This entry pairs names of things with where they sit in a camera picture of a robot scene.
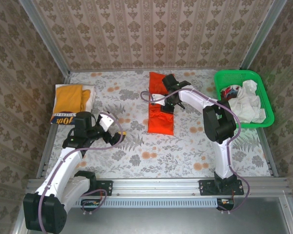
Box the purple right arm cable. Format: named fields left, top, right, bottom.
left=140, top=88, right=251, bottom=215

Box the folded yellow t-shirt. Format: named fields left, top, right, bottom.
left=54, top=84, right=91, bottom=116

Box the aluminium frame post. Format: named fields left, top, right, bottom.
left=240, top=0, right=288, bottom=74

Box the green plastic basket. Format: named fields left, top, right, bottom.
left=214, top=70, right=275, bottom=129

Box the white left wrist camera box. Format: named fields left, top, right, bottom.
left=98, top=113, right=113, bottom=129

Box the red and blue patterned t-shirt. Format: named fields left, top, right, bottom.
left=220, top=85, right=241, bottom=101

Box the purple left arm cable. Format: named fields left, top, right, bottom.
left=38, top=112, right=126, bottom=234

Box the folded yellow shirt stack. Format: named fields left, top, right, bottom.
left=54, top=83, right=96, bottom=115

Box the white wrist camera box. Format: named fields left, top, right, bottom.
left=150, top=93, right=166, bottom=106
left=98, top=113, right=113, bottom=129

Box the grey sheet metal panel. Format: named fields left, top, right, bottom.
left=13, top=197, right=293, bottom=234

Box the floral tablecloth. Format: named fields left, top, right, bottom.
left=44, top=69, right=272, bottom=179

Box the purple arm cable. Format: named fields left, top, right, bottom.
left=38, top=112, right=126, bottom=234
left=140, top=88, right=251, bottom=215

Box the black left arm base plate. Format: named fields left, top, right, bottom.
left=83, top=179, right=113, bottom=196

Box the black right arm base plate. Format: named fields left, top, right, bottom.
left=199, top=179, right=245, bottom=196

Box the grey slotted cable duct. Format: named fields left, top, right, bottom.
left=73, top=197, right=219, bottom=209

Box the orange t-shirt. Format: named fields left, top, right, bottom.
left=147, top=72, right=175, bottom=136

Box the aluminium side rail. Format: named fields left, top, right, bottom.
left=239, top=70, right=279, bottom=177
left=36, top=73, right=71, bottom=178

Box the crumpled white t-shirt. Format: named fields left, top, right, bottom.
left=227, top=79, right=267, bottom=124

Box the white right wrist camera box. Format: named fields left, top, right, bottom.
left=150, top=93, right=166, bottom=106

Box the aluminium mounting rail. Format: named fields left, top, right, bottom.
left=26, top=177, right=290, bottom=196

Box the black wiring connector box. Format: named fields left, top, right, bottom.
left=81, top=198, right=101, bottom=212
left=216, top=198, right=235, bottom=212

